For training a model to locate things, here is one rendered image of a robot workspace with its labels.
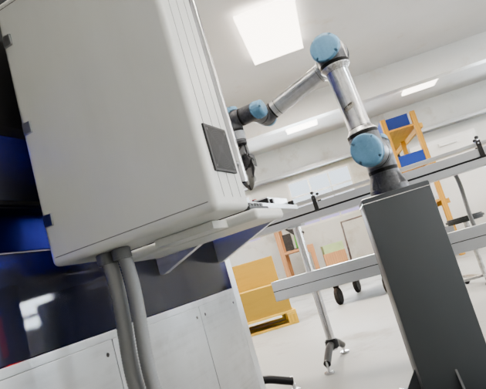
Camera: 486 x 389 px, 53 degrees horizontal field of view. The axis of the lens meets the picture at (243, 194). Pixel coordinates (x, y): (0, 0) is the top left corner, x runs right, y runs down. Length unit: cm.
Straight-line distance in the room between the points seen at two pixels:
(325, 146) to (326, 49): 902
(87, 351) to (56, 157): 53
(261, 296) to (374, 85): 405
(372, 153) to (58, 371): 121
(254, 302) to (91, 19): 431
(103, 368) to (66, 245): 39
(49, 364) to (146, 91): 71
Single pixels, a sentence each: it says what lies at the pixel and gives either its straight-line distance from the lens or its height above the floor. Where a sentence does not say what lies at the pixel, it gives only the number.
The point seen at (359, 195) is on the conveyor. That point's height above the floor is 89.
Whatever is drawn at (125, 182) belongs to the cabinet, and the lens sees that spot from 120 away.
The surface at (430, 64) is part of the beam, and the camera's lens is 818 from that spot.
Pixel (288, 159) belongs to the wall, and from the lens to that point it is 1092.
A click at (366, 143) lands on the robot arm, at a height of 97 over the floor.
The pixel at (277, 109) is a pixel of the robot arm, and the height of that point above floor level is 128.
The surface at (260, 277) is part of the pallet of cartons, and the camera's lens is 571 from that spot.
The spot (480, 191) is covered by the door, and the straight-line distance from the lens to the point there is 1108.
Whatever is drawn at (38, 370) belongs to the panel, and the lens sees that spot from 134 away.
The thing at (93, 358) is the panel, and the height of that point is 55.
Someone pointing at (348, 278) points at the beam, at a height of 46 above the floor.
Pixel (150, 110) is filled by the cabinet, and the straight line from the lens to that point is 118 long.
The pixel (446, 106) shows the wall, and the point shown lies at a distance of 1131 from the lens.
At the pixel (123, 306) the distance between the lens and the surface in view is 130.
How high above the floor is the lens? 65
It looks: 9 degrees up
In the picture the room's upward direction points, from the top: 16 degrees counter-clockwise
